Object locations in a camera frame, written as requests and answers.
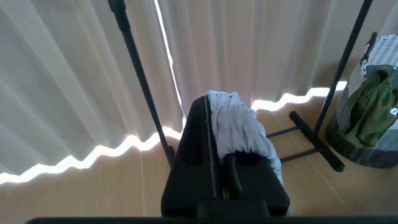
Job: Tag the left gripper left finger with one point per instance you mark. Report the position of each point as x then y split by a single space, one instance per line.
189 174

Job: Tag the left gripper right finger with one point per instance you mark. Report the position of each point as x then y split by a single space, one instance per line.
258 186

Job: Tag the pale grey shorts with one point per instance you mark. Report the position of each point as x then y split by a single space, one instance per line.
236 124

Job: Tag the black clothes rack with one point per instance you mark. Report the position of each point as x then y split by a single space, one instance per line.
141 77

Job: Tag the white laundry basket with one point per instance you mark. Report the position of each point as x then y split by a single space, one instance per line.
385 49

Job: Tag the green garment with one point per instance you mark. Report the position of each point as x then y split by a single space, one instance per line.
373 115

